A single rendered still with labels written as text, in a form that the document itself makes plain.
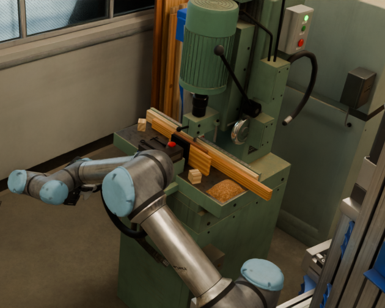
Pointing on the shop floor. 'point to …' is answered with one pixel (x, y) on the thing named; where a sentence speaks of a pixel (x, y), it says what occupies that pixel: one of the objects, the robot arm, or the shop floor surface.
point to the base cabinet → (250, 218)
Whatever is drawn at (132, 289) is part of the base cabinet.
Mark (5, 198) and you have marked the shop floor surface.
